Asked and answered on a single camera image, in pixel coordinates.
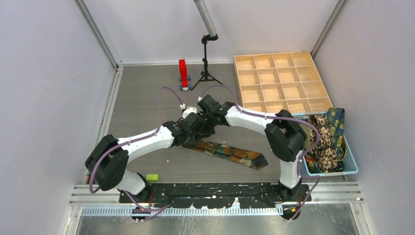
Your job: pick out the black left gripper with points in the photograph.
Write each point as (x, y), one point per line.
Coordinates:
(192, 140)

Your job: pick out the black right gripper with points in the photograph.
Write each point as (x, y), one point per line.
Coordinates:
(209, 131)

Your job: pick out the blue orange green tie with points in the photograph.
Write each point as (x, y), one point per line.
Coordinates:
(251, 159)

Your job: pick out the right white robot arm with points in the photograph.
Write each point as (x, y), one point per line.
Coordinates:
(285, 137)

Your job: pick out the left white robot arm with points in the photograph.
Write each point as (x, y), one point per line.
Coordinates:
(108, 161)

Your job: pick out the black tripod stand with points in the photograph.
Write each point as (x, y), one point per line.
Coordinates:
(205, 74)

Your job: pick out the red toy block truck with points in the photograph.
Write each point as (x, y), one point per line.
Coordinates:
(184, 77)

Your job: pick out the wooden compartment tray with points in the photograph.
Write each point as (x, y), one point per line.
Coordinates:
(274, 81)

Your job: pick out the lime green block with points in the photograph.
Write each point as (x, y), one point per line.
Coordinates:
(152, 177)

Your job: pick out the grey pole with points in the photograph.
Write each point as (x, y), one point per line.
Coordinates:
(204, 13)

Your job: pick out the brown floral black tie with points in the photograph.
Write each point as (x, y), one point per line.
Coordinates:
(322, 158)

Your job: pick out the blue tie yellow leaves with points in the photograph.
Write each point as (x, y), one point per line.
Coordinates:
(336, 121)

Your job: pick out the light blue plastic basket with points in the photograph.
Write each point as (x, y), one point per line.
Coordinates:
(350, 166)

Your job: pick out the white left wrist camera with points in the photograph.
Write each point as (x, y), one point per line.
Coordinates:
(187, 110)

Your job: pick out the aluminium front rail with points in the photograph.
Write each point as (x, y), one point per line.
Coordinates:
(107, 202)

